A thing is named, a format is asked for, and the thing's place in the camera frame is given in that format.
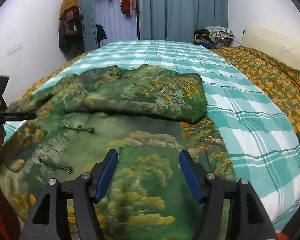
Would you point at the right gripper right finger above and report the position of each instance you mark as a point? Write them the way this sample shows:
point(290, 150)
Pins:
point(248, 218)

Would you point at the green landscape print padded jacket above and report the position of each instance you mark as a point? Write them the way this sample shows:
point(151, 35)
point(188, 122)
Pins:
point(148, 115)

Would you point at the pile of clothes in corner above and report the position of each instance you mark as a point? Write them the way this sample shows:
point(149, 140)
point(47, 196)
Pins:
point(214, 37)

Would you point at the teal white plaid bedsheet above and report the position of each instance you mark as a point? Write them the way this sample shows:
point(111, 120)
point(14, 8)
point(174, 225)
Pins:
point(149, 100)

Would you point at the dark garment by curtain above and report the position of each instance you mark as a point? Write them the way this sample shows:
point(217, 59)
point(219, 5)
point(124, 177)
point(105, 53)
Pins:
point(101, 34)

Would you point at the orange floral green quilt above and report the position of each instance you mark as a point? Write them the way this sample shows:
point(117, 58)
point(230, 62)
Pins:
point(272, 79)

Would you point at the blue curtain left panel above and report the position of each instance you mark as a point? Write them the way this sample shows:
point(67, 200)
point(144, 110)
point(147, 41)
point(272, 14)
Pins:
point(89, 26)

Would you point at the blue curtain panel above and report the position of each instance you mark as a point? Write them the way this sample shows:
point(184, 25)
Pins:
point(89, 26)
point(177, 20)

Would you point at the cream pillow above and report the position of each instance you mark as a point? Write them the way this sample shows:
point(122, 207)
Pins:
point(277, 45)

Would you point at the red garment hanging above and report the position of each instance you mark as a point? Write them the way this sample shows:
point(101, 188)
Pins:
point(128, 7)

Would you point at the blue curtain right panel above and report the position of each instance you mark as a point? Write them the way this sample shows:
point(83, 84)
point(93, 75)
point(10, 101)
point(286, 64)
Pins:
point(177, 20)

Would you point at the white wall switch plate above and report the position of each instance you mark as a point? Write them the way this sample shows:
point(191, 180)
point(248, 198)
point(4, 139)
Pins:
point(13, 49)

